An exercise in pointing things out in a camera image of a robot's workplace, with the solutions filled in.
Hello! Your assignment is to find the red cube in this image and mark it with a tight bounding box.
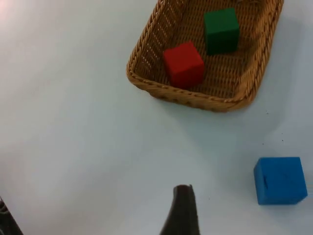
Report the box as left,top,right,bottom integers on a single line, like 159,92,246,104
162,41,205,89

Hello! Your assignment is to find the light brown wicker basket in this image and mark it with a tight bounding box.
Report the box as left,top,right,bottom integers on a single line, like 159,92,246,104
126,0,286,113

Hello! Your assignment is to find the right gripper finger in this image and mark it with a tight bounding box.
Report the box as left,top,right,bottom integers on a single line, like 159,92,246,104
159,184,201,235

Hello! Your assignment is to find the green cube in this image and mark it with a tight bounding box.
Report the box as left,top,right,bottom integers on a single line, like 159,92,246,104
203,7,240,56

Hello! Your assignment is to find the blue cube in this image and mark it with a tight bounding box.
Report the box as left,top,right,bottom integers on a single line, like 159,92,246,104
253,156,309,206

